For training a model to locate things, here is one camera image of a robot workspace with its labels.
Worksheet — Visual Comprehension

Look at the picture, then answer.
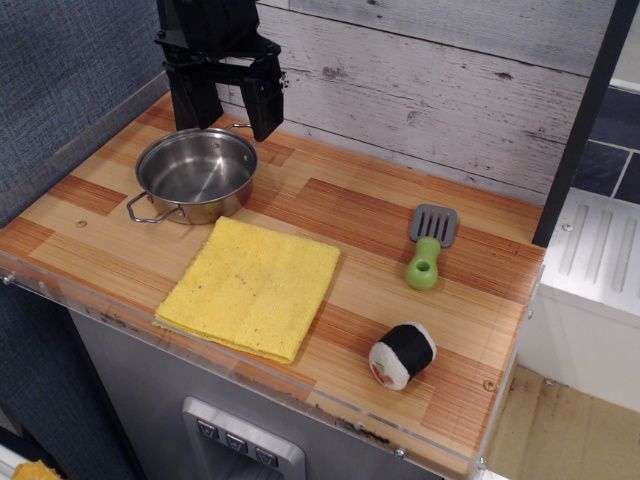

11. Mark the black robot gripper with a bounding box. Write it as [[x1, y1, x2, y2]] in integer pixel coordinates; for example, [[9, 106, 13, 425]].
[[155, 1, 288, 141]]

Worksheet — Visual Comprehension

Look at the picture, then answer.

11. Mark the silver steel pot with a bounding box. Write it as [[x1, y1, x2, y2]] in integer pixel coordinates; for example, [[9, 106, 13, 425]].
[[127, 123, 259, 225]]

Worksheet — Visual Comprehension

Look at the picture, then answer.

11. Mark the plush sushi roll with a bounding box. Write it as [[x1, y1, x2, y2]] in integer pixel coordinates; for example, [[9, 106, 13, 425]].
[[368, 321, 437, 391]]

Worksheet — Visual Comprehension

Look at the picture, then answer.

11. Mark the yellow folded cloth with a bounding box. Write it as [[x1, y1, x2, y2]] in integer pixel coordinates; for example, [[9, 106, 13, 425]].
[[155, 217, 341, 365]]

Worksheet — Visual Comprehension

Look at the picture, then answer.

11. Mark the grey green toy spatula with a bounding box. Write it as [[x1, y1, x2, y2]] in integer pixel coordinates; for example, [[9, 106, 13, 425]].
[[405, 204, 458, 291]]

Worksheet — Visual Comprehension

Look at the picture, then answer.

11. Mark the clear acrylic front guard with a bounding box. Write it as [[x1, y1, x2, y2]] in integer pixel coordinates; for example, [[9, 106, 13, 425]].
[[0, 251, 489, 476]]

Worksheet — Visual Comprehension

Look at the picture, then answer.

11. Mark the silver dispenser button panel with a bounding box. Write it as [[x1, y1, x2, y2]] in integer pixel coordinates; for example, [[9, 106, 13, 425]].
[[182, 396, 307, 479]]

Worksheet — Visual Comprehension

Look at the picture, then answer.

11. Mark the yellow object bottom corner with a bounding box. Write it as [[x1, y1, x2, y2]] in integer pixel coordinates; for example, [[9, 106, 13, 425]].
[[11, 461, 61, 480]]

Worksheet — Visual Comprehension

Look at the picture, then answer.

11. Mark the white ridged side cabinet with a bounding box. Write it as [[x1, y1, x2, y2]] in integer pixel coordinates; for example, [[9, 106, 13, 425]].
[[516, 189, 639, 411]]

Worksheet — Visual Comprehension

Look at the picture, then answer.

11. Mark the black right frame post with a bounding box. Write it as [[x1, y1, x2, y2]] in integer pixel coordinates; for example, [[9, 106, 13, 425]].
[[532, 0, 639, 248]]

